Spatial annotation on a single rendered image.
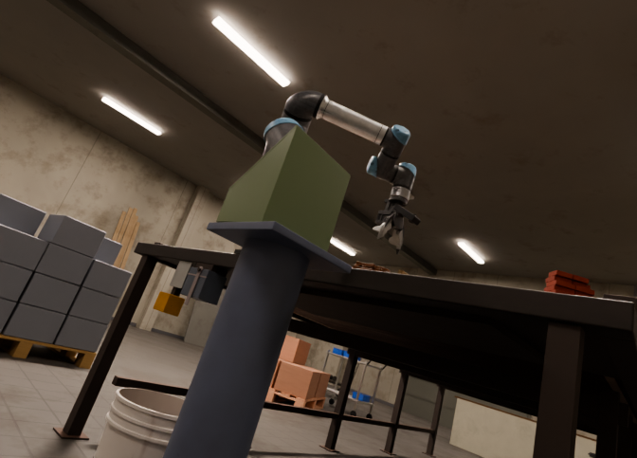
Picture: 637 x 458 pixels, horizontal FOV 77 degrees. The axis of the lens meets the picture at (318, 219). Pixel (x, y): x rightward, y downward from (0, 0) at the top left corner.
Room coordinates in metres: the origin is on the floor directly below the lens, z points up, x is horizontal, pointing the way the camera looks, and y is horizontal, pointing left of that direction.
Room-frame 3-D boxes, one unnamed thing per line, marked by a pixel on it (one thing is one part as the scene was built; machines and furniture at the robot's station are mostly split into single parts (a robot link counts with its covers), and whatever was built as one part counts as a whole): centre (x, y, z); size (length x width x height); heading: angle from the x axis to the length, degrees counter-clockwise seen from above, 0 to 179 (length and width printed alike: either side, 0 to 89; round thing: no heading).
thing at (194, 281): (1.72, 0.37, 0.77); 0.14 x 0.11 x 0.18; 46
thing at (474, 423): (6.51, -4.04, 0.36); 2.13 x 0.70 x 0.73; 42
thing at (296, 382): (5.73, -0.28, 0.39); 1.41 x 1.07 x 0.79; 151
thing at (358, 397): (6.72, -1.26, 0.45); 0.95 x 0.56 x 0.90; 40
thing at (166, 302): (1.85, 0.51, 0.74); 0.09 x 0.08 x 0.24; 46
